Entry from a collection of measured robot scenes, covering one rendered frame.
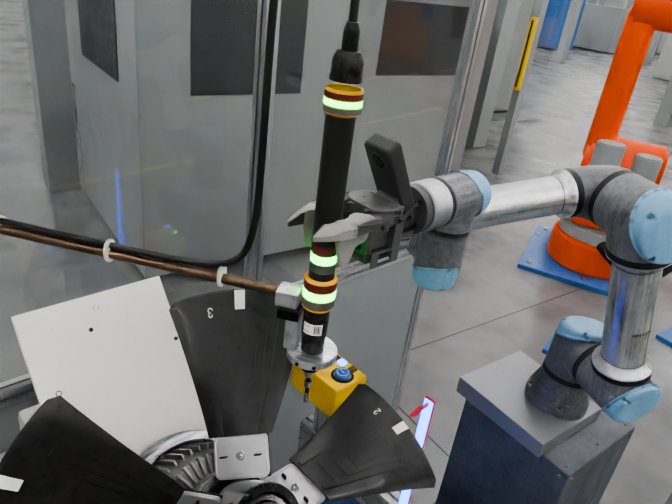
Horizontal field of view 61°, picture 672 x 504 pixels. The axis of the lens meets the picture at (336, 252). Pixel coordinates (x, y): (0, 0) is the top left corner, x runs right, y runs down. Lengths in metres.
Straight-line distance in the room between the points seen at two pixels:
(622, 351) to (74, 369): 1.03
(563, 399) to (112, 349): 1.01
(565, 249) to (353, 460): 3.85
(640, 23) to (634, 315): 3.55
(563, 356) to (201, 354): 0.85
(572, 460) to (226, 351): 0.87
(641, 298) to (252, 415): 0.73
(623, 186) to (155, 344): 0.89
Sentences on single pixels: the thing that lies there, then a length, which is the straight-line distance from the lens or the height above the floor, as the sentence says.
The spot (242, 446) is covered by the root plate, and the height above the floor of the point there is 1.26.
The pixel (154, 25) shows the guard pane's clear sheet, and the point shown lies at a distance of 1.32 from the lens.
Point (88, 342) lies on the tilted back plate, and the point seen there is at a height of 1.30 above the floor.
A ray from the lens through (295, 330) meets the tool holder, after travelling 0.77.
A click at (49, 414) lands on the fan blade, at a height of 1.42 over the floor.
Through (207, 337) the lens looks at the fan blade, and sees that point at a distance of 0.94.
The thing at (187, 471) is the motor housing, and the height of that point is 1.19.
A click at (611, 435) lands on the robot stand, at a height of 1.00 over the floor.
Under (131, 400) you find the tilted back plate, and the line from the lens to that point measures 1.10.
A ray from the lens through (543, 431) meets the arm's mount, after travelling 1.45.
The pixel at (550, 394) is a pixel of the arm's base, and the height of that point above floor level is 1.09.
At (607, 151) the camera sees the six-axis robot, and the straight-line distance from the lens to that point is 4.45.
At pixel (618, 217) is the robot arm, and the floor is 1.60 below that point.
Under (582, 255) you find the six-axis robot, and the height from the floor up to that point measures 0.19.
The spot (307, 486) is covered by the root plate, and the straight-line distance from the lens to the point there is 1.00.
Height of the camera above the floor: 1.94
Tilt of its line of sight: 27 degrees down
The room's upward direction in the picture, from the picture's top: 8 degrees clockwise
